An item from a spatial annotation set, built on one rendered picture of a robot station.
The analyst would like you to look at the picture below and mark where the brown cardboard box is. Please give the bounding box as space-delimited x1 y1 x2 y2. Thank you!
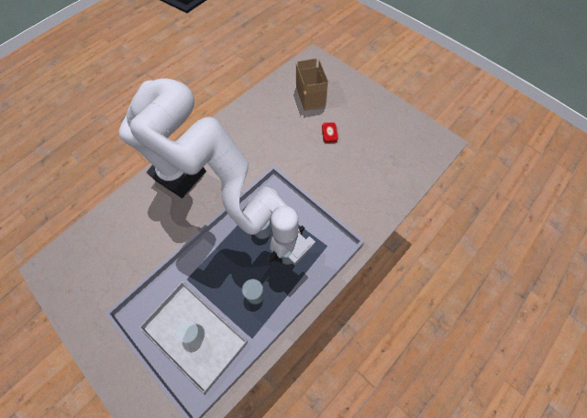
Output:
296 59 328 111

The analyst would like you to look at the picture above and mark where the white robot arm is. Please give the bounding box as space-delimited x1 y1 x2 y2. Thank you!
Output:
119 79 316 265

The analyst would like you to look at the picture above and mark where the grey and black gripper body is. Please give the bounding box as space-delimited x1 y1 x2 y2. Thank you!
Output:
270 228 301 258

